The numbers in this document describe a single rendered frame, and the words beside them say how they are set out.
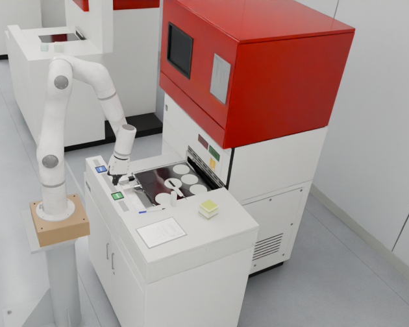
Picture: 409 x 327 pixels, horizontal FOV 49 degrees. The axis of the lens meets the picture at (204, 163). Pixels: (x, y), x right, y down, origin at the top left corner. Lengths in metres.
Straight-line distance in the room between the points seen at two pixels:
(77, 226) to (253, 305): 1.43
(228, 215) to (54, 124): 0.97
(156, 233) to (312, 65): 1.18
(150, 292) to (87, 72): 1.06
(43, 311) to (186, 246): 1.16
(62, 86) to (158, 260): 0.87
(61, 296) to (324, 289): 1.82
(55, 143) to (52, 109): 0.16
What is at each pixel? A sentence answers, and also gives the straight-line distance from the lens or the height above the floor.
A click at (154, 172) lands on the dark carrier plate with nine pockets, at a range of 2.72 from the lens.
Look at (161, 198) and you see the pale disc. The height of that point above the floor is 0.90.
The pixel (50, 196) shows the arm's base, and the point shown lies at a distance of 2.34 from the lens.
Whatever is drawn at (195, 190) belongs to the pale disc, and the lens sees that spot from 2.61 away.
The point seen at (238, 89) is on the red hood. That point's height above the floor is 1.57.
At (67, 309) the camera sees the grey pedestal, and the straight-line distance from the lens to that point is 2.91.
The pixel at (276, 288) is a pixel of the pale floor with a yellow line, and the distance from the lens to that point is 3.39.
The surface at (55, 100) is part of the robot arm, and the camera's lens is 2.07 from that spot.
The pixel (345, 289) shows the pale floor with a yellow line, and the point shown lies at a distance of 3.56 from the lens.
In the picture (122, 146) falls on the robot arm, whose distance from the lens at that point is 2.23.
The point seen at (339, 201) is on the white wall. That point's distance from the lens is 4.10.
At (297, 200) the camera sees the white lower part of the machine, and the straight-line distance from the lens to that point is 3.07.
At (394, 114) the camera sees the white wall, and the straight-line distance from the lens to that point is 3.53.
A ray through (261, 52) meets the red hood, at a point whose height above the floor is 1.74.
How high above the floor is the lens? 2.50
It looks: 34 degrees down
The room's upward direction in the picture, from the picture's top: 7 degrees clockwise
